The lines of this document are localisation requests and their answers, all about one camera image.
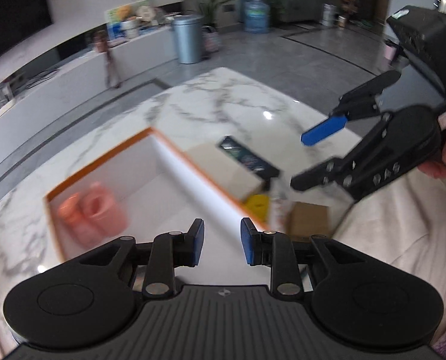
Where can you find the orange cardboard box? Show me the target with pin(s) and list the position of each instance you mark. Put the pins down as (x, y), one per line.
(151, 180)

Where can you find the white knitted pot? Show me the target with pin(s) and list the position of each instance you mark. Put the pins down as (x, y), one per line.
(130, 30)

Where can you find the white marble television console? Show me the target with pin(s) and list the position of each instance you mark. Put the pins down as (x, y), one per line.
(58, 93)

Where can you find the small brown cardboard box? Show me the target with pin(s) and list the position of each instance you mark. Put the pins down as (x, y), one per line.
(308, 219)

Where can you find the pink woven bag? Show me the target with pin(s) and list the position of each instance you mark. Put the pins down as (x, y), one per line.
(211, 43)

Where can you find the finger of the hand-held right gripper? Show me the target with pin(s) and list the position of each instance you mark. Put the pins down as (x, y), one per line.
(322, 131)
(320, 176)

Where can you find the blue water jug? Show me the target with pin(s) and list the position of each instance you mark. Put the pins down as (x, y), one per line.
(257, 15)

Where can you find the beige clothing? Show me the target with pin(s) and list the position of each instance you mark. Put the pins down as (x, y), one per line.
(395, 232)

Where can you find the blue-grey trash can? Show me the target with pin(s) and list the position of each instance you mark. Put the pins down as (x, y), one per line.
(187, 39)

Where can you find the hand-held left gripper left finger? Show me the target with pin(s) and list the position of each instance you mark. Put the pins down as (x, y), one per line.
(196, 243)

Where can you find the pink plastic bottle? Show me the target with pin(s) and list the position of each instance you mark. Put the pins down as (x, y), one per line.
(71, 217)

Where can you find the pink cups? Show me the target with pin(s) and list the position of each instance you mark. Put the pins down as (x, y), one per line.
(103, 210)

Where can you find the yellow tape measure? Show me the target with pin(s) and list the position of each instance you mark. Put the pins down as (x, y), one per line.
(257, 206)

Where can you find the cream rectangular box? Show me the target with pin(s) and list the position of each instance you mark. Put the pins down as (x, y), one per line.
(226, 180)

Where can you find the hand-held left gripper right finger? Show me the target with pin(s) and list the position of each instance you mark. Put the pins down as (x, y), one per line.
(249, 243)

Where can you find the black packet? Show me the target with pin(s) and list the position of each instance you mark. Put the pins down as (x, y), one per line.
(247, 155)

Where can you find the long-leaf potted plant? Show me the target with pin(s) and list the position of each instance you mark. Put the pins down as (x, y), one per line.
(211, 3)

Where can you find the green canvas painting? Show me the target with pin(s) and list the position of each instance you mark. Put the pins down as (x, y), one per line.
(114, 17)

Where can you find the white bucket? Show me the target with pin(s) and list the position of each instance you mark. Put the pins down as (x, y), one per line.
(329, 15)

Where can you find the white tube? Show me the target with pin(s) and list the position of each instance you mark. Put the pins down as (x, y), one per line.
(280, 206)

